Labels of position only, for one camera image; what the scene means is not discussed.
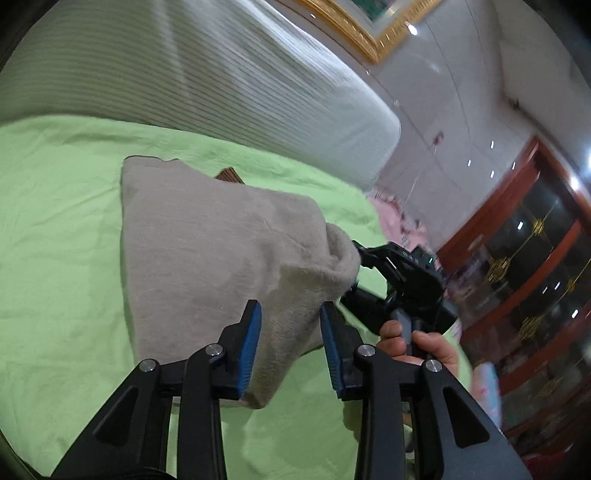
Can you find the white striped pillow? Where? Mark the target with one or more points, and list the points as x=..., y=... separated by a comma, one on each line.
x=231, y=69

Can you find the gold framed landscape painting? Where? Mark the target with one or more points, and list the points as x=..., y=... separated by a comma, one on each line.
x=364, y=34

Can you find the green bed sheet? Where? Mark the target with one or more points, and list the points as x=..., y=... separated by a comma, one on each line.
x=55, y=207

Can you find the wall socket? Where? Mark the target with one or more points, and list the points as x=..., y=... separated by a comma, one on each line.
x=437, y=138

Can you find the person's right hand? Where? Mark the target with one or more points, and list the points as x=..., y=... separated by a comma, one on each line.
x=436, y=353

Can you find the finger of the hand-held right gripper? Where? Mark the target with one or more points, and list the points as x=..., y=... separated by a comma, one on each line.
x=374, y=256
x=364, y=304

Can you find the pink cloth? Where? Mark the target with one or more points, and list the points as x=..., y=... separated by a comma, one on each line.
x=392, y=217

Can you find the dark wooden glass cabinet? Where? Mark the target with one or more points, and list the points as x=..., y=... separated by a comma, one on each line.
x=531, y=258

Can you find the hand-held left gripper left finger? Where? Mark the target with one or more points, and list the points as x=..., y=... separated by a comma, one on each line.
x=247, y=350

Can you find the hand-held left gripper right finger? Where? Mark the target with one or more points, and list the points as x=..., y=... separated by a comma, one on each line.
x=331, y=350

